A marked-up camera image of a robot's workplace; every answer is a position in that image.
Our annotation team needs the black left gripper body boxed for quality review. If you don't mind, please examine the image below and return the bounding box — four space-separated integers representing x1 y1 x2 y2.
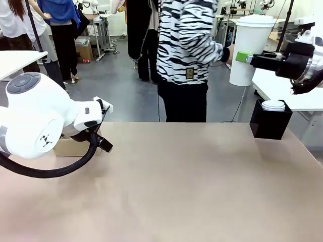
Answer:
62 126 94 142

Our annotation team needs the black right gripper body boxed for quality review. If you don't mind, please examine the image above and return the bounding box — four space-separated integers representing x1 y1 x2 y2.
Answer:
275 41 315 79

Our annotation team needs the tall white paper cup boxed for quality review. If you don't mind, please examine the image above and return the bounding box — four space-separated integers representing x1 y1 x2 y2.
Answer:
229 24 274 87

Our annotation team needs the person's left forearm zebra sleeve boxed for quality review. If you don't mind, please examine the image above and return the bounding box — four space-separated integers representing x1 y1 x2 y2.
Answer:
185 31 225 67

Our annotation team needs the brown cardboard carrier box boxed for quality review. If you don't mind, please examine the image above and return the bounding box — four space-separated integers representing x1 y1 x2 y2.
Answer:
53 130 103 157

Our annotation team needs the person's left hand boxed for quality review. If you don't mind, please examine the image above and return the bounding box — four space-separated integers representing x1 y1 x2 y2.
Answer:
226 44 236 64

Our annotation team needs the white long table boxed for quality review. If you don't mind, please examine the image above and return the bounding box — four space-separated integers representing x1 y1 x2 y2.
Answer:
251 67 323 112

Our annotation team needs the black stand pole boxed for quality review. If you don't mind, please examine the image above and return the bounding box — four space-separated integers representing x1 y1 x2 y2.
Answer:
276 0 295 53
24 0 67 89

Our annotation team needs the black open box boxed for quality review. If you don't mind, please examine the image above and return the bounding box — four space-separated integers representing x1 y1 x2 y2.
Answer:
249 98 294 141

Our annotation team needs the person in zebra shirt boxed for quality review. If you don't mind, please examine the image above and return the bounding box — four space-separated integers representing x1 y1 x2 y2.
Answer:
155 0 225 123

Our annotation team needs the brown cardboard storage box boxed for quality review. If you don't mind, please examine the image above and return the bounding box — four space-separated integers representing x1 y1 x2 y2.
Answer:
74 36 94 64

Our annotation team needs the white side table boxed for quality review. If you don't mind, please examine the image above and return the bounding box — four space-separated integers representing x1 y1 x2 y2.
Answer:
0 50 49 82

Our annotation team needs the person in blue top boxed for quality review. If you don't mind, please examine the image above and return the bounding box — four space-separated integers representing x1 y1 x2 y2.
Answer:
37 0 82 82

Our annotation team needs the person in black coat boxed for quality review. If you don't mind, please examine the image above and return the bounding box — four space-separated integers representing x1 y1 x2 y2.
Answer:
125 0 160 85

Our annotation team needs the person with long brown hair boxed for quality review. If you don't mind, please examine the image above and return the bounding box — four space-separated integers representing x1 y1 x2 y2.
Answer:
0 0 41 74

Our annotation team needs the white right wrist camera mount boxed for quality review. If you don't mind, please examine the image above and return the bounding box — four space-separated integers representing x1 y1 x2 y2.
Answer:
294 28 315 43

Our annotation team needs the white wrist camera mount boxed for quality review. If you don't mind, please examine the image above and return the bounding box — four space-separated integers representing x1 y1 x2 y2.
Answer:
294 28 315 43
93 96 114 114

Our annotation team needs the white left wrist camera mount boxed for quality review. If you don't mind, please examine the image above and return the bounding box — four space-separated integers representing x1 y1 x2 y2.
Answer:
93 96 114 114

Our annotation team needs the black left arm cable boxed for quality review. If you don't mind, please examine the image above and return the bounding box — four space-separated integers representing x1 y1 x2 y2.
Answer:
0 100 114 179

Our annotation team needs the grey metal frame desk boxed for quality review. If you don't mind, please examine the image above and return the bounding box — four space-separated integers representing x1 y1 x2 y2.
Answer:
83 13 113 62

